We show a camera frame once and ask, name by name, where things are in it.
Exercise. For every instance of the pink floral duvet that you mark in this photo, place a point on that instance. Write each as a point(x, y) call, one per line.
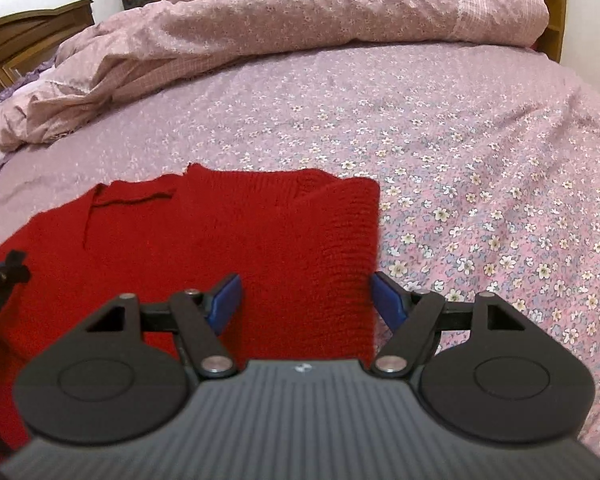
point(140, 51)

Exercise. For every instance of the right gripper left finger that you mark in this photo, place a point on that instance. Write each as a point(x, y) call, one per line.
point(129, 368)

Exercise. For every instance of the red knit cardigan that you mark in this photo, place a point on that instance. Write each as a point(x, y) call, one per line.
point(303, 242)

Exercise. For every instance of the pink floral bed sheet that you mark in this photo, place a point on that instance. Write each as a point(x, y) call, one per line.
point(488, 160)

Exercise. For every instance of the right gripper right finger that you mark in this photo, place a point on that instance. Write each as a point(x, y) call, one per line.
point(481, 367)

